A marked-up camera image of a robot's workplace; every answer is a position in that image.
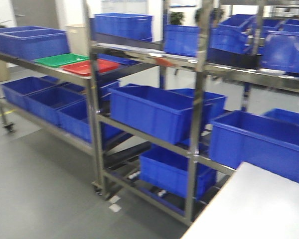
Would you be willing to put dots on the blue bin right of rack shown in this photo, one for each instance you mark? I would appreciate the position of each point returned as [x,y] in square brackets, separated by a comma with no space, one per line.
[268,143]

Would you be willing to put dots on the blue bin shelf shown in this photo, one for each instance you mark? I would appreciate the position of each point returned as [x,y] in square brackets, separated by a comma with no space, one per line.
[34,44]
[20,28]

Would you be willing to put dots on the steel shelving rack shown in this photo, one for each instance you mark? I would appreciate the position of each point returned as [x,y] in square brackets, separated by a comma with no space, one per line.
[214,63]

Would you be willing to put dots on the green plastic tray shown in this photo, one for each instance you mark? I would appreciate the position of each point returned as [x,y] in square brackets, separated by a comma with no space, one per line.
[60,60]

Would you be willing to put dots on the red plastic tray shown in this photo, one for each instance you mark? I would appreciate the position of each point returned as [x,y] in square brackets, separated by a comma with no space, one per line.
[83,68]

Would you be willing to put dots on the blue bin top shelf right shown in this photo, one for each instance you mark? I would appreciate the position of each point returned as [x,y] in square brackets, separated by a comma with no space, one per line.
[34,44]

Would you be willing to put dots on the blue bin rack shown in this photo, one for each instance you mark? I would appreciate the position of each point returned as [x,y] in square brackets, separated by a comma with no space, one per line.
[168,170]
[160,113]

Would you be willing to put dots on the blue bin bottom rack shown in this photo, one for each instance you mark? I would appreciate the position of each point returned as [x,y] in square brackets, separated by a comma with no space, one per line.
[168,170]

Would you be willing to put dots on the blue bin top shelf left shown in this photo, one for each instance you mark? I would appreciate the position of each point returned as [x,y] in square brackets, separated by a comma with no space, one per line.
[20,28]

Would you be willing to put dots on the beige plastic basket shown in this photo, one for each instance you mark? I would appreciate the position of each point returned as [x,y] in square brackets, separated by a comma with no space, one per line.
[77,38]

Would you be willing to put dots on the blue bin middle rack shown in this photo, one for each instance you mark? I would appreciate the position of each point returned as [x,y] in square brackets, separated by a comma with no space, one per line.
[160,113]

